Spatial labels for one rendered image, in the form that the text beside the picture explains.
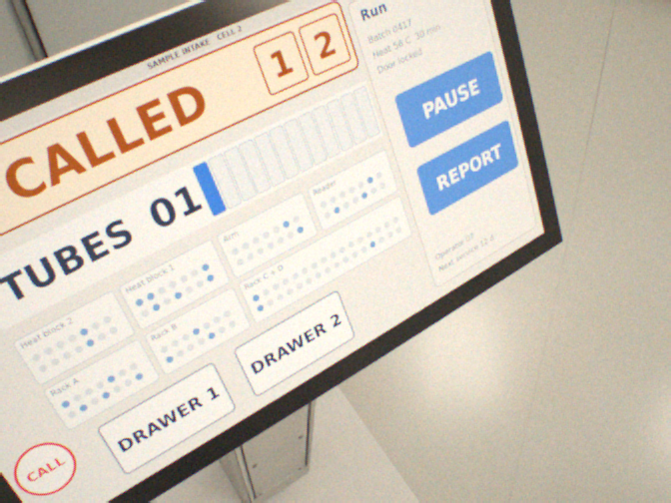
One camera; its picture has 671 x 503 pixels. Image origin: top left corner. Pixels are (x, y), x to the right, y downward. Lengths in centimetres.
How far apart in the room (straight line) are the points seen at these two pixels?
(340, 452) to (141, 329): 105
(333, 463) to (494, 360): 46
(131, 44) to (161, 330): 19
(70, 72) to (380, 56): 22
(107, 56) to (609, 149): 180
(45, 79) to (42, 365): 18
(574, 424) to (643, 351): 27
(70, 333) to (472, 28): 38
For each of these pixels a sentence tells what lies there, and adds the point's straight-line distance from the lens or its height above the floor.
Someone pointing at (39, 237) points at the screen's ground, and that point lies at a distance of 46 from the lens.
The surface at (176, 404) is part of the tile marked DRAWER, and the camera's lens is 52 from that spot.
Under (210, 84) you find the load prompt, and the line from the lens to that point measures 47.
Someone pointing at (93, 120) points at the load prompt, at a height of 117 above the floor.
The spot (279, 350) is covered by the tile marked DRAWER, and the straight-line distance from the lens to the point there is 53.
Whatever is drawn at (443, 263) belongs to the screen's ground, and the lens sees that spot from 59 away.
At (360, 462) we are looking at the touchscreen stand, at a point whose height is 4.
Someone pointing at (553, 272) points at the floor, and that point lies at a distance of 183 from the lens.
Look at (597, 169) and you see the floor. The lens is 207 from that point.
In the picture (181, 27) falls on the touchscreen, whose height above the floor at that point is 119.
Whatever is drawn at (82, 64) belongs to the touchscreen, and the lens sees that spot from 46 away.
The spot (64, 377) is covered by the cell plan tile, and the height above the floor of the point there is 106.
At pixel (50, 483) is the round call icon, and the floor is 101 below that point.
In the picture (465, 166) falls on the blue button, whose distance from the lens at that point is 58.
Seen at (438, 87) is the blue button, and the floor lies 111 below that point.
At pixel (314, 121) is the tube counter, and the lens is 50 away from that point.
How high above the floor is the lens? 150
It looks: 60 degrees down
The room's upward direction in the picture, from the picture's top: 6 degrees clockwise
